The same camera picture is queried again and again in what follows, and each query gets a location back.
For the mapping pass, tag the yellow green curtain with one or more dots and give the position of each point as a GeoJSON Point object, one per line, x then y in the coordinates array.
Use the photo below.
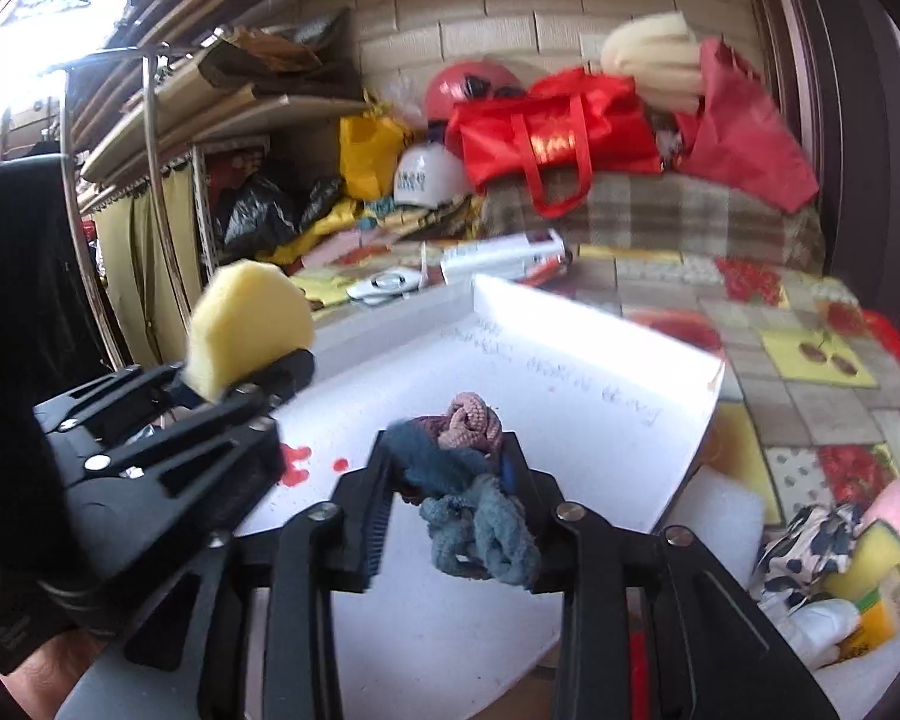
{"type": "Point", "coordinates": [133, 265]}

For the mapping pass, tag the white foam sheet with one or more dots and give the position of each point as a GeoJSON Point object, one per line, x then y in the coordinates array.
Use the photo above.
{"type": "Point", "coordinates": [725, 516]}

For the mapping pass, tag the black white patterned cloth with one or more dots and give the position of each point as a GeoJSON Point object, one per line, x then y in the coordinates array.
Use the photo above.
{"type": "Point", "coordinates": [818, 543]}

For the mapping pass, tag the yellow green sponge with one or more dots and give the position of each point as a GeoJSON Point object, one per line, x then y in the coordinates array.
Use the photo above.
{"type": "Point", "coordinates": [876, 554]}

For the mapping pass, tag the white towel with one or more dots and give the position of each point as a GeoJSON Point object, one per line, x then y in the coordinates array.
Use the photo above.
{"type": "Point", "coordinates": [815, 629]}

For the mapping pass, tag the yellow small box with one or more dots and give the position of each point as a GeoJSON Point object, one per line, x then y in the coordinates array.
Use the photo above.
{"type": "Point", "coordinates": [879, 618]}

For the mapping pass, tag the blue grey pink scrunchies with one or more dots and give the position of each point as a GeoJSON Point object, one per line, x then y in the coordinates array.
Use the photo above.
{"type": "Point", "coordinates": [451, 468]}

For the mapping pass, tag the left hand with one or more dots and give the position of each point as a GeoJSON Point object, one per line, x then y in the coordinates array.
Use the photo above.
{"type": "Point", "coordinates": [43, 681]}

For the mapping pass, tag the red helmet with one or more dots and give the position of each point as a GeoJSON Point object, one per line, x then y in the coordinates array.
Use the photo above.
{"type": "Point", "coordinates": [467, 82]}

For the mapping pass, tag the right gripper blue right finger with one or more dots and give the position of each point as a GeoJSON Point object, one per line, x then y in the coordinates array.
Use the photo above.
{"type": "Point", "coordinates": [602, 670]}

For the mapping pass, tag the red tote bag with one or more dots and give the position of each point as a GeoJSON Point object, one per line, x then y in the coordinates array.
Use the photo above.
{"type": "Point", "coordinates": [556, 137]}

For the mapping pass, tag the white helmet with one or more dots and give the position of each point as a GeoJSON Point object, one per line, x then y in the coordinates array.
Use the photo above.
{"type": "Point", "coordinates": [429, 175]}

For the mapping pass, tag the dark wooden door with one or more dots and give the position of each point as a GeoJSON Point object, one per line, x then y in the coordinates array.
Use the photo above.
{"type": "Point", "coordinates": [834, 66]}

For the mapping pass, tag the white round device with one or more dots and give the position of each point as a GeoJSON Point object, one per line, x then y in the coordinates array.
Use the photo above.
{"type": "Point", "coordinates": [386, 286]}

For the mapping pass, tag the metal shelf rack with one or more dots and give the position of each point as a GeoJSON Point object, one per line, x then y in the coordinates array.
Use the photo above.
{"type": "Point", "coordinates": [250, 102]}

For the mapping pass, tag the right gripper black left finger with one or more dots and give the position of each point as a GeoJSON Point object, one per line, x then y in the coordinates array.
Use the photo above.
{"type": "Point", "coordinates": [334, 546]}

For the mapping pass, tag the fruit pattern tablecloth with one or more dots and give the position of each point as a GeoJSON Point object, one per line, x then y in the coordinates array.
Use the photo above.
{"type": "Point", "coordinates": [620, 378]}

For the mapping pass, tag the plaid covered box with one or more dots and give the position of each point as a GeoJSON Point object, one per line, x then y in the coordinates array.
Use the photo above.
{"type": "Point", "coordinates": [666, 212]}

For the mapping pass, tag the white carton box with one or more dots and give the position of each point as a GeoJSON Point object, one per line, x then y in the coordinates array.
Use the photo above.
{"type": "Point", "coordinates": [517, 257]}

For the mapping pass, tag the yellow sponge piece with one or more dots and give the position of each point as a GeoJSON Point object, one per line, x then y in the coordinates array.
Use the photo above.
{"type": "Point", "coordinates": [249, 316]}

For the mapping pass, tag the yellow shopping bag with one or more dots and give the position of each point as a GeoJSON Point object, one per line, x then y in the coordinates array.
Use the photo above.
{"type": "Point", "coordinates": [371, 145]}

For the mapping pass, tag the black plastic bag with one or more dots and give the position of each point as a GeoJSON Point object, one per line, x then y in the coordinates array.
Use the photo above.
{"type": "Point", "coordinates": [260, 216]}

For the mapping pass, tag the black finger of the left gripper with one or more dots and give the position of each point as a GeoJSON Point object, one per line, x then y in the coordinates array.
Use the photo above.
{"type": "Point", "coordinates": [124, 401]}
{"type": "Point", "coordinates": [217, 449]}

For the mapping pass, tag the dark red fabric bag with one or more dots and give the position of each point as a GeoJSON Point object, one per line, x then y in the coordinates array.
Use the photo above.
{"type": "Point", "coordinates": [738, 138]}

